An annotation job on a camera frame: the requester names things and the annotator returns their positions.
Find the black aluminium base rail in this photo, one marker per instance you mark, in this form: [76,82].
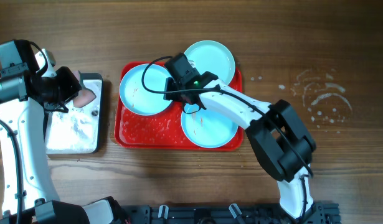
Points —
[319,213]

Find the light blue plate front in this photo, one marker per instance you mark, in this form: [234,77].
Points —
[207,128]

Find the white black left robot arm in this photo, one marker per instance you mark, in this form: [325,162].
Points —
[25,97]

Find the light blue plate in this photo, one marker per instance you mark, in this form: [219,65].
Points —
[136,98]
[207,128]
[214,57]

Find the red plastic tray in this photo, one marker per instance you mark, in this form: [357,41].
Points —
[163,131]

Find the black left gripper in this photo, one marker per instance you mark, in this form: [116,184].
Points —
[68,86]

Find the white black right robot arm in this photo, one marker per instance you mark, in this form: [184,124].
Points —
[280,141]

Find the black soapy water tray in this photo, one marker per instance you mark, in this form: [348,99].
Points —
[77,132]

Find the light blue plate back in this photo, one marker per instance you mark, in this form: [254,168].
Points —
[214,57]

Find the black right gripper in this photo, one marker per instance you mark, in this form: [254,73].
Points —
[171,93]

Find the pink sponge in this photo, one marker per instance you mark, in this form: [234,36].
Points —
[85,96]

